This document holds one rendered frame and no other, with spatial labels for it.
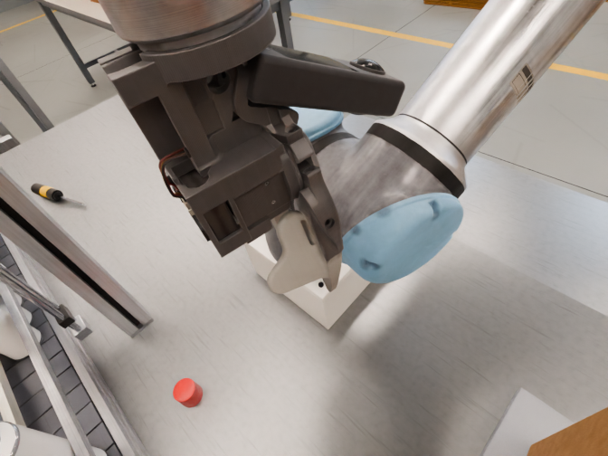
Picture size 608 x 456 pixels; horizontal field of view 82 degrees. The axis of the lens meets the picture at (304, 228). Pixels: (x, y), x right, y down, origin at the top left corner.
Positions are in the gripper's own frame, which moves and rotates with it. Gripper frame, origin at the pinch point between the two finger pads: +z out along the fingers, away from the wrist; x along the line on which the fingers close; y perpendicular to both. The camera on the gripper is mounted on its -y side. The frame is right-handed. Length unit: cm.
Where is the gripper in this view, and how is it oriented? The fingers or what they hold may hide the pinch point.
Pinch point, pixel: (308, 248)
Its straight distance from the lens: 32.4
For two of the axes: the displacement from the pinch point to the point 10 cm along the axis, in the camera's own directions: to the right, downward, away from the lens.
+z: 1.9, 6.5, 7.3
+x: 5.4, 5.5, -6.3
